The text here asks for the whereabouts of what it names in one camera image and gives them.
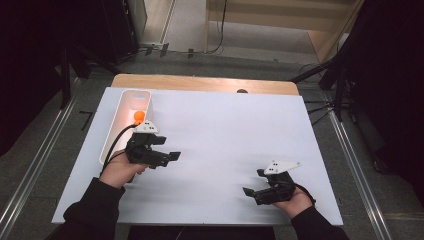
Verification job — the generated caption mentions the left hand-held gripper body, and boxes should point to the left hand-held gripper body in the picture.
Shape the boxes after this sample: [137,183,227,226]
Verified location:
[124,119,170,170]

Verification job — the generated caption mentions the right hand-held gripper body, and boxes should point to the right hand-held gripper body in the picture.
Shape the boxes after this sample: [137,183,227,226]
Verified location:
[254,160,303,206]

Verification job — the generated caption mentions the white plastic bin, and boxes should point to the white plastic bin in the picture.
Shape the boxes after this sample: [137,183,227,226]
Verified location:
[98,88,155,166]

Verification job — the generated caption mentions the person's right hand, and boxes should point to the person's right hand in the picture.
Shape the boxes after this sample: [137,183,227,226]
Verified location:
[272,194,315,220]

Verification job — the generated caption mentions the person's left hand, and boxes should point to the person's left hand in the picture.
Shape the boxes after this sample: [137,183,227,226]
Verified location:
[98,149,150,190]

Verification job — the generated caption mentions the wooden table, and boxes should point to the wooden table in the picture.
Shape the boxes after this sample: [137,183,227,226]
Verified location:
[110,73,300,97]

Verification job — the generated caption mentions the black stand leg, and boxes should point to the black stand leg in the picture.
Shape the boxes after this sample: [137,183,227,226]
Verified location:
[58,46,73,110]

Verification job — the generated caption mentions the black stand with legs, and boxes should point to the black stand with legs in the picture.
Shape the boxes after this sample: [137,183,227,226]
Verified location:
[290,56,349,123]

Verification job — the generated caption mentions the wooden shelf unit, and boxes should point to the wooden shelf unit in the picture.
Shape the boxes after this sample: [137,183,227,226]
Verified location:
[203,0,365,64]

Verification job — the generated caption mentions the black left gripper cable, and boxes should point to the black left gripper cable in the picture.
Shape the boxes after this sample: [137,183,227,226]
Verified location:
[99,123,139,175]

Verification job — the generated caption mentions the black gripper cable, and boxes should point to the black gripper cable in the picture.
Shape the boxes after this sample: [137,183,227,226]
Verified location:
[294,182,317,207]
[99,123,139,175]

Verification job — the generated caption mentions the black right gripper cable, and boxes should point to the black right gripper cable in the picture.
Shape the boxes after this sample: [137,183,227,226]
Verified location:
[294,182,317,207]

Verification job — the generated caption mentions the aluminium floor rail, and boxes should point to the aluminium floor rail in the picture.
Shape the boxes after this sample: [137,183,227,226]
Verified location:
[0,77,82,240]
[327,109,394,240]

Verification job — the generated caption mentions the black hanging cable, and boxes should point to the black hanging cable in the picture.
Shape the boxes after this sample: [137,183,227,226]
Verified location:
[204,0,229,55]

